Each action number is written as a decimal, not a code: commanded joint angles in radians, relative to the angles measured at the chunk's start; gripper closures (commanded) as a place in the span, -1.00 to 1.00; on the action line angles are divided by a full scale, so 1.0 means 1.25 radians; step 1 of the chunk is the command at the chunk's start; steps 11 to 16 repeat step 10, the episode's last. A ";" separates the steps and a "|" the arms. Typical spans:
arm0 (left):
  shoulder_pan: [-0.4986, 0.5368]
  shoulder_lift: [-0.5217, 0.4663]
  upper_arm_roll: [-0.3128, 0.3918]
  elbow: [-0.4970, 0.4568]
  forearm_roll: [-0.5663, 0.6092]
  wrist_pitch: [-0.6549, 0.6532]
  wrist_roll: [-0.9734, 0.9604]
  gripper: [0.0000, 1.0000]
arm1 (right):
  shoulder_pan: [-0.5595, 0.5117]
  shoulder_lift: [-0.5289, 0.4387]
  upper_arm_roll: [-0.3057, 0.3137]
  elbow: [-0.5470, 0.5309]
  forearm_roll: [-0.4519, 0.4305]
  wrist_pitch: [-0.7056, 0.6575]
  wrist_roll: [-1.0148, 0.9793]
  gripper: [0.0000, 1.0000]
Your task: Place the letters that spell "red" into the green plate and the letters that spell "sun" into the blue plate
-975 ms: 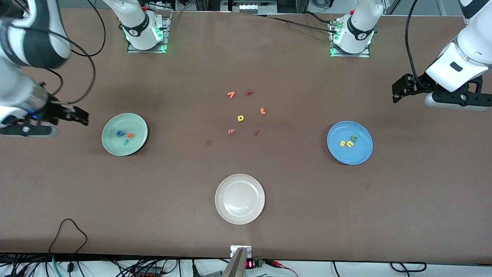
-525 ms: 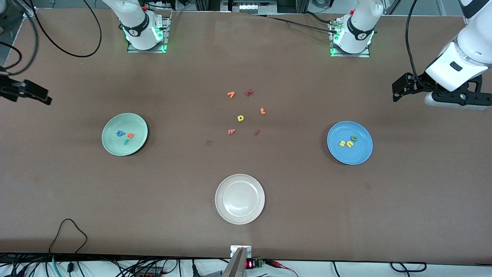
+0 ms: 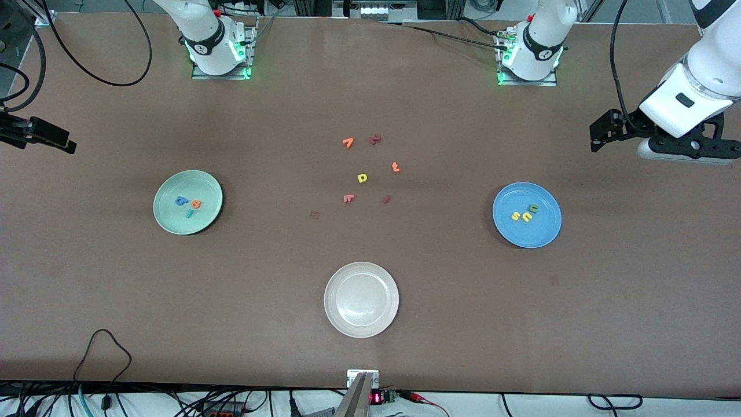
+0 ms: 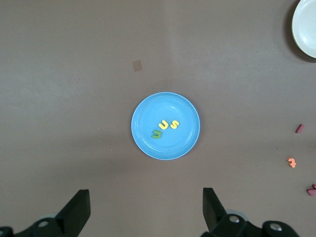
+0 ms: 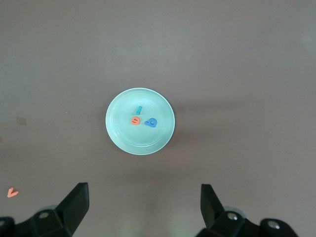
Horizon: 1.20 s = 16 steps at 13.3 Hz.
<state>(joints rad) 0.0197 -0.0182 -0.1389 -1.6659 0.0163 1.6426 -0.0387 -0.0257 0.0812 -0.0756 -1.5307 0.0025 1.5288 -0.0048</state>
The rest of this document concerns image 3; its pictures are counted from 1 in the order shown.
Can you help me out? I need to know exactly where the blue plate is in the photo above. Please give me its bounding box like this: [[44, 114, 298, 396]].
[[492, 182, 563, 249]]

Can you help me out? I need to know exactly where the pale green plate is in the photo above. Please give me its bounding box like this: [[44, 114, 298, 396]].
[[153, 169, 224, 236]]

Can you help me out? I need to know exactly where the white power strip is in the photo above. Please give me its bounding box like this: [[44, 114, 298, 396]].
[[333, 0, 419, 23]]

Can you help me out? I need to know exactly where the beige plate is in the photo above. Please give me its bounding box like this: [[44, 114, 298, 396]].
[[324, 262, 400, 339]]

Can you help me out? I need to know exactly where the red clip lead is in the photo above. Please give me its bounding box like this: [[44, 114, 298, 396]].
[[402, 392, 449, 416]]

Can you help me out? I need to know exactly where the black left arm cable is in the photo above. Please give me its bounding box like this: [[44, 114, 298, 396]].
[[609, 0, 632, 116]]

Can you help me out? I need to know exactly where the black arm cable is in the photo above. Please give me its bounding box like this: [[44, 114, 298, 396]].
[[609, 0, 632, 116], [0, 12, 47, 114], [38, 0, 153, 87]]

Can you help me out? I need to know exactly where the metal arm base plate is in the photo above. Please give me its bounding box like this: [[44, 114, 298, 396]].
[[496, 29, 558, 87], [191, 26, 258, 81]]

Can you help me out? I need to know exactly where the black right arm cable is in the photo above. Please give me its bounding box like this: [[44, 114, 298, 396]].
[[0, 12, 47, 114], [38, 0, 153, 87]]

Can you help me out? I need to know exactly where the black table cable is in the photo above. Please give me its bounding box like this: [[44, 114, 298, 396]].
[[457, 16, 504, 36], [376, 21, 510, 52]]

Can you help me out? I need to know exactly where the thin black cable loop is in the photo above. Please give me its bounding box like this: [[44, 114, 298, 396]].
[[72, 329, 133, 409]]

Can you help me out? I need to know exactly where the black coiled cable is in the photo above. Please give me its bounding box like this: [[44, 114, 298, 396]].
[[588, 394, 643, 411]]

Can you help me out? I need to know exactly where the silver camera mount bracket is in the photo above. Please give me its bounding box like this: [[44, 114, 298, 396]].
[[347, 370, 380, 389]]

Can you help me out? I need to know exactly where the grey camera pole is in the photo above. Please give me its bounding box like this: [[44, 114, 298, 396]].
[[334, 372, 373, 417]]

